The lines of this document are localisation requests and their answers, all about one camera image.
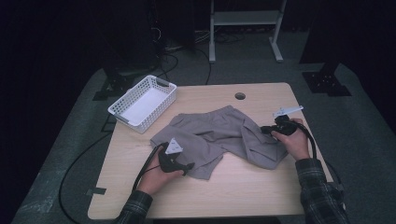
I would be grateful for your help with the person's left hand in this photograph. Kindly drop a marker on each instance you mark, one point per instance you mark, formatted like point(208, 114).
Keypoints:
point(155, 180)

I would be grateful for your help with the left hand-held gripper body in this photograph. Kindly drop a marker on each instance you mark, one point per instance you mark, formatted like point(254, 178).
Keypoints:
point(169, 163)

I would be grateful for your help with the grey pants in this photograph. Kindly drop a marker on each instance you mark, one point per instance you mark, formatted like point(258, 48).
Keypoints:
point(214, 133)

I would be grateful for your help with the white perforated plastic basket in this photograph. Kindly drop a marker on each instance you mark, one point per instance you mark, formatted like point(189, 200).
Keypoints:
point(143, 107)

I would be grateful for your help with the black tape square outline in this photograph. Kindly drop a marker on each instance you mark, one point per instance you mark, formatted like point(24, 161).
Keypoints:
point(104, 124)

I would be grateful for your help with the grey tape strip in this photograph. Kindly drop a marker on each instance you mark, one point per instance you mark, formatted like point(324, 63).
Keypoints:
point(96, 191)

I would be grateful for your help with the white metal stand frame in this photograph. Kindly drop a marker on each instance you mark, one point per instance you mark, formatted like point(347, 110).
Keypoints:
point(246, 18)

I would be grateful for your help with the black stand base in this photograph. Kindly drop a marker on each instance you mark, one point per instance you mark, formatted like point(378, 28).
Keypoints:
point(327, 82)
point(116, 84)

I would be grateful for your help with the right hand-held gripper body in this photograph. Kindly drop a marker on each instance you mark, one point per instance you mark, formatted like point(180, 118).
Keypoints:
point(286, 126)

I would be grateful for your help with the person's right hand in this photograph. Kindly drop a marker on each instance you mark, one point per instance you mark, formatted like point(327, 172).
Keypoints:
point(295, 143)

